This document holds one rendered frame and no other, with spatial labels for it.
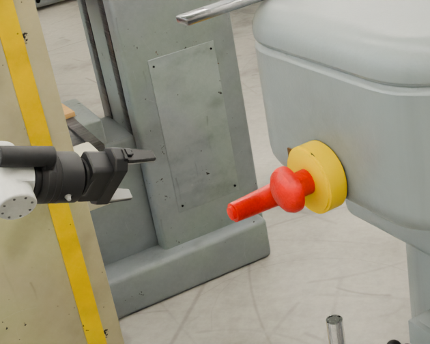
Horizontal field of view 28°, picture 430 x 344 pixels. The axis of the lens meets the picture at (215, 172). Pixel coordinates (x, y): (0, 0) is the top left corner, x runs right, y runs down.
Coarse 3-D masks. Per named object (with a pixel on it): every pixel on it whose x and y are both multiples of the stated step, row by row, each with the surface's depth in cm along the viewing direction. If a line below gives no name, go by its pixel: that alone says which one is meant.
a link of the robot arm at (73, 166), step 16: (64, 160) 141; (80, 160) 143; (96, 160) 145; (112, 160) 146; (64, 176) 140; (80, 176) 142; (96, 176) 145; (112, 176) 146; (64, 192) 141; (80, 192) 143; (96, 192) 148; (112, 192) 150
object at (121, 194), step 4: (120, 188) 157; (116, 192) 156; (120, 192) 156; (124, 192) 157; (128, 192) 157; (116, 196) 155; (120, 196) 156; (124, 196) 156; (128, 196) 157; (112, 200) 154; (116, 200) 155; (120, 200) 156; (124, 200) 156
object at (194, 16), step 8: (224, 0) 74; (232, 0) 74; (240, 0) 74; (248, 0) 74; (256, 0) 74; (200, 8) 73; (208, 8) 73; (216, 8) 73; (224, 8) 73; (232, 8) 73; (176, 16) 73; (184, 16) 72; (192, 16) 72; (200, 16) 72; (208, 16) 72; (184, 24) 72; (192, 24) 72
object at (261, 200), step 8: (256, 192) 82; (264, 192) 82; (240, 200) 81; (248, 200) 81; (256, 200) 81; (264, 200) 81; (272, 200) 82; (232, 208) 81; (240, 208) 80; (248, 208) 81; (256, 208) 81; (264, 208) 82; (232, 216) 81; (240, 216) 80; (248, 216) 81
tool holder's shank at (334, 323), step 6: (330, 318) 124; (336, 318) 124; (342, 318) 123; (330, 324) 123; (336, 324) 122; (342, 324) 123; (330, 330) 123; (336, 330) 123; (342, 330) 123; (330, 336) 124; (336, 336) 123; (342, 336) 124; (330, 342) 124; (336, 342) 124; (342, 342) 124
